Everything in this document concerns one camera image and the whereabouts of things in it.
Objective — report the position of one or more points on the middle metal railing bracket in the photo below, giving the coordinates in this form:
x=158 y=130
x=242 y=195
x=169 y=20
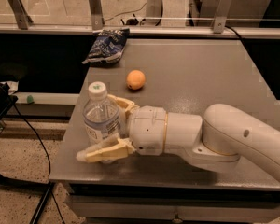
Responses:
x=97 y=20

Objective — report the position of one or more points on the blue chip bag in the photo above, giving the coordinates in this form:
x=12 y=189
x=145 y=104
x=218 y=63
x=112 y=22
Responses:
x=108 y=46

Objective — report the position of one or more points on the orange fruit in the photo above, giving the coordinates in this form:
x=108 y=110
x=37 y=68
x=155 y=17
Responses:
x=135 y=80

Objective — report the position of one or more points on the black stand leg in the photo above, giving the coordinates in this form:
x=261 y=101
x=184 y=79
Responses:
x=42 y=189

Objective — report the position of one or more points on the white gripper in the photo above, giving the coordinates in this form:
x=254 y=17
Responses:
x=146 y=129

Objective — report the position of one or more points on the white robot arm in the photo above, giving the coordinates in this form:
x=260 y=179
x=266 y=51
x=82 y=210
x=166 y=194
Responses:
x=215 y=141

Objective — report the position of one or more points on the grey table drawer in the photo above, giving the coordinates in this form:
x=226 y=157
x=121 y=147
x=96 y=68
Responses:
x=169 y=209

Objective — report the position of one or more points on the left metal railing bracket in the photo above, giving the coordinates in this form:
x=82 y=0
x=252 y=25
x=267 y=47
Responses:
x=22 y=18

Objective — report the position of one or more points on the small green object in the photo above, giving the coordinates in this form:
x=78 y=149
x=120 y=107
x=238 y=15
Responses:
x=30 y=99

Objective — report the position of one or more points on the clear plastic water bottle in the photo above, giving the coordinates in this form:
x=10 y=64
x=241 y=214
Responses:
x=102 y=116

